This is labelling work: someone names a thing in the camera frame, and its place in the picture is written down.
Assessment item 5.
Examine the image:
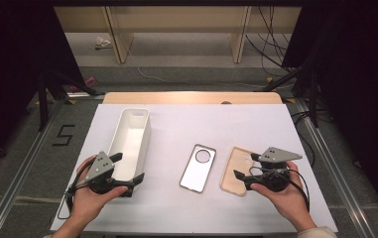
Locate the light wooden desk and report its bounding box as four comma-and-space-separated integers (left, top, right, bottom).
53, 5, 303, 64

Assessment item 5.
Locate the beige phone case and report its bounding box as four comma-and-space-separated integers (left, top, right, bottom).
219, 146, 260, 197

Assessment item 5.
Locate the black floor cable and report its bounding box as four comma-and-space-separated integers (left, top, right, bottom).
290, 110, 316, 168

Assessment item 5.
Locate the person's left hand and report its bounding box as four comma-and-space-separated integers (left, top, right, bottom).
71, 156, 129, 221

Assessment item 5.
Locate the black cable bundle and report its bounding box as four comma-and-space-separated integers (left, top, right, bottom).
245, 5, 297, 77

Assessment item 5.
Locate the pink floor scrap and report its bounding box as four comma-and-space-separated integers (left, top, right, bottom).
83, 75, 98, 87

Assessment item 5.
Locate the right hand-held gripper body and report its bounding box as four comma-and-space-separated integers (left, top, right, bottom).
252, 147, 304, 193

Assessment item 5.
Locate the white storage box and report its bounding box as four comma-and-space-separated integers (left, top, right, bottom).
107, 107, 152, 198

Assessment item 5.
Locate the crumpled white paper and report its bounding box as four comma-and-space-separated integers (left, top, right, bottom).
94, 36, 113, 51

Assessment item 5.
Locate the wooden table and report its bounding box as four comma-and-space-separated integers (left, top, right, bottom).
101, 91, 284, 105

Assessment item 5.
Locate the right hand-held gripper cable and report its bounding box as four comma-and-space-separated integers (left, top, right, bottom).
249, 166, 311, 212

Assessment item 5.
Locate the left hand-held gripper cable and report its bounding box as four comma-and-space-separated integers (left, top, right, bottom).
57, 158, 96, 221

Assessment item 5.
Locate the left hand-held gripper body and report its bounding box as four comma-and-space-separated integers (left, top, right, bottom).
83, 151, 126, 195

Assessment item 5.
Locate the person's right hand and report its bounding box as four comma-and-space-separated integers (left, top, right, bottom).
250, 162, 310, 226

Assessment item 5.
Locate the white table board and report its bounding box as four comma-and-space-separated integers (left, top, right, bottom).
50, 103, 339, 234

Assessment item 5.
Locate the hand-held gripper cable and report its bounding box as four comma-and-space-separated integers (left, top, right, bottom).
57, 158, 96, 221
249, 166, 311, 212

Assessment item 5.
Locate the metal floor rail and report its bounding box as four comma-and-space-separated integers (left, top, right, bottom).
295, 98, 376, 238
0, 98, 65, 238

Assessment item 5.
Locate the black curtain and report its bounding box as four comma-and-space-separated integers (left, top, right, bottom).
0, 4, 85, 173
282, 4, 378, 226

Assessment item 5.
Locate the black metal stand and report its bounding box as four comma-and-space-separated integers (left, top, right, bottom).
262, 65, 321, 128
37, 67, 106, 132

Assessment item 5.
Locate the grey phone case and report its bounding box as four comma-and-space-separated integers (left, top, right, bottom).
179, 143, 217, 194

